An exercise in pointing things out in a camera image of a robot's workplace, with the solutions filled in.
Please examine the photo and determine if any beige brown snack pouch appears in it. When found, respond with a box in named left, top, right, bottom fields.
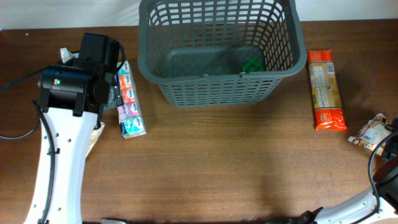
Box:
left=86, top=122, right=105, bottom=157

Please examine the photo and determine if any grey plastic lattice basket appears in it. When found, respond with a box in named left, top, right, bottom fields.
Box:
left=137, top=0, right=307, bottom=108

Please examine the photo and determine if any white brown snack bag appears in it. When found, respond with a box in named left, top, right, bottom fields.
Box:
left=348, top=113, right=392, bottom=151

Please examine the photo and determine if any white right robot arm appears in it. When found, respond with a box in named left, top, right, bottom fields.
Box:
left=295, top=113, right=397, bottom=224

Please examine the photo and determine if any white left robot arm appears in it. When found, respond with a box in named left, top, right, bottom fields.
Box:
left=25, top=33, right=124, bottom=224

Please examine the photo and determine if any orange spaghetti pasta packet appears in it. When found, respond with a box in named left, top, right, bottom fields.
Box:
left=307, top=50, right=347, bottom=131

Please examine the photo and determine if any green lidded small jar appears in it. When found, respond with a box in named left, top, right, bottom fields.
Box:
left=242, top=59, right=264, bottom=73

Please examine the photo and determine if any colourful Kleenex tissue multipack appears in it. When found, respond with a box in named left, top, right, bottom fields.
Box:
left=118, top=61, right=147, bottom=139

